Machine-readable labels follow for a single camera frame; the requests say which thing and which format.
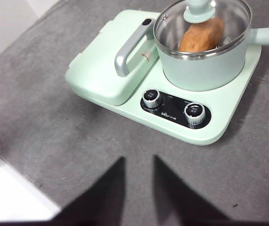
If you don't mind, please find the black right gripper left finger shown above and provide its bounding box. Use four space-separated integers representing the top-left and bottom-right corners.
46 156 127 226

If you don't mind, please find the silver control knob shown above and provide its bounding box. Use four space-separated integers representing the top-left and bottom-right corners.
141 89 163 110
183 103 206 125

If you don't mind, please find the mint green griddle cover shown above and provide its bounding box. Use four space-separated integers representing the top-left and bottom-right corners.
65 9 161 106

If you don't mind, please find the glass lid with green knob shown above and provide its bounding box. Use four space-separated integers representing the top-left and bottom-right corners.
153 0 252 59

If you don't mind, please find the mint green steamer pot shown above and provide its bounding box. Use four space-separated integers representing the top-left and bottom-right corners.
153 0 269 92

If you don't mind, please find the brown potato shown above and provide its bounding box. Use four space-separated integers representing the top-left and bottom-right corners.
178 16 225 53

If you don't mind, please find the mint green breakfast machine base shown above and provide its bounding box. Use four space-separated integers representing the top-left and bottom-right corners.
65 9 262 146

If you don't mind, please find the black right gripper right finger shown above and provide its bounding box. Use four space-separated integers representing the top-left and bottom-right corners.
153 155 234 226

